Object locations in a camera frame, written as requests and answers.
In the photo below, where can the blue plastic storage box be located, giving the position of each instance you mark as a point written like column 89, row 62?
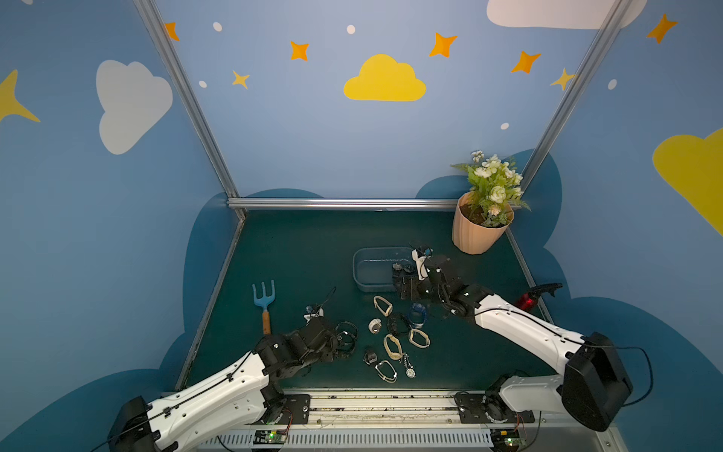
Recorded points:
column 372, row 268

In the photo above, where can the peach ribbed flower pot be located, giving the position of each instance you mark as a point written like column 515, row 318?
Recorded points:
column 472, row 238

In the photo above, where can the cream band watch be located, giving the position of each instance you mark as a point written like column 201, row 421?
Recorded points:
column 419, row 338

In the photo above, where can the artificial white flower plant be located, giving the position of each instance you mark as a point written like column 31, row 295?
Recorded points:
column 496, row 190

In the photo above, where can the beige band watch middle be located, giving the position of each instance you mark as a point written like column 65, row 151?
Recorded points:
column 393, row 347

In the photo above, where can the left green circuit board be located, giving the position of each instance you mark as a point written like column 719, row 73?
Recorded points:
column 270, row 438

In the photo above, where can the transparent blue watch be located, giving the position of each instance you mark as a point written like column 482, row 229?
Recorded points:
column 417, row 315

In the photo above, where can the red spray bottle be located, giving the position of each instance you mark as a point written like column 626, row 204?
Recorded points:
column 530, row 299

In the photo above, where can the aluminium frame left post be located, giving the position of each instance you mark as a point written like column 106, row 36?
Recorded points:
column 152, row 19

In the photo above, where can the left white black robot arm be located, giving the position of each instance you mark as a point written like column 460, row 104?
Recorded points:
column 244, row 393

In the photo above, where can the silver bracelet watch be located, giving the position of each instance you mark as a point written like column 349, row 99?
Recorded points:
column 386, row 371

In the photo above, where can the green circuit board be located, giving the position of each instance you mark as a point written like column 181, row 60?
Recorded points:
column 270, row 438
column 505, row 440

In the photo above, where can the white strap silver watch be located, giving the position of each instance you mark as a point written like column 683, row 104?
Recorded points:
column 375, row 325

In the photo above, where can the blue garden fork wooden handle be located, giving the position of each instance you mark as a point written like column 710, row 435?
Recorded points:
column 263, row 299

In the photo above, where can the aluminium frame post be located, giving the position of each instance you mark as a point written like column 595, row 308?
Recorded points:
column 602, row 42
column 152, row 19

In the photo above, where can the beige square watch upper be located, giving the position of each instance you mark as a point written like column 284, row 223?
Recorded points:
column 383, row 305

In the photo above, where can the small black watch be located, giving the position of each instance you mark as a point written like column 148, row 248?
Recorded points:
column 370, row 357

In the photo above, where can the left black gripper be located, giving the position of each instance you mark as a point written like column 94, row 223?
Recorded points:
column 325, row 331

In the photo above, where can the aluminium frame back bar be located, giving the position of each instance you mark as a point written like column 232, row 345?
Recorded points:
column 343, row 204

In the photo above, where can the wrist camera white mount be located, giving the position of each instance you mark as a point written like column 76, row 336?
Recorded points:
column 313, row 311
column 419, row 256

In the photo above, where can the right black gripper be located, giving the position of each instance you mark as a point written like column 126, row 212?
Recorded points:
column 411, row 283

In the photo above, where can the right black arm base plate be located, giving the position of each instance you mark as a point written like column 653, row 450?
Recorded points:
column 480, row 408

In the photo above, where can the aluminium frame right post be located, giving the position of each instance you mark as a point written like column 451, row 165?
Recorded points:
column 602, row 42

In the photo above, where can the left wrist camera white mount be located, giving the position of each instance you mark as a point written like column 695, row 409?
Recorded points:
column 313, row 311

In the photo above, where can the right green circuit board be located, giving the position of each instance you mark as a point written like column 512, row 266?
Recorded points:
column 505, row 440

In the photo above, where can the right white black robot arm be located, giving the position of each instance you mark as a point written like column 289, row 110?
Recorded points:
column 589, row 382

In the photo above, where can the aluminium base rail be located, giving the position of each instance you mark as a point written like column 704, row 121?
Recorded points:
column 408, row 420

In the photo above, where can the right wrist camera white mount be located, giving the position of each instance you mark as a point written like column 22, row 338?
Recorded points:
column 419, row 256

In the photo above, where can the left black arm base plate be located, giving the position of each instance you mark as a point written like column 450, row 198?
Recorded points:
column 291, row 409

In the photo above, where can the black wide band watch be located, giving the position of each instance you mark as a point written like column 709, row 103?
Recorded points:
column 346, row 334

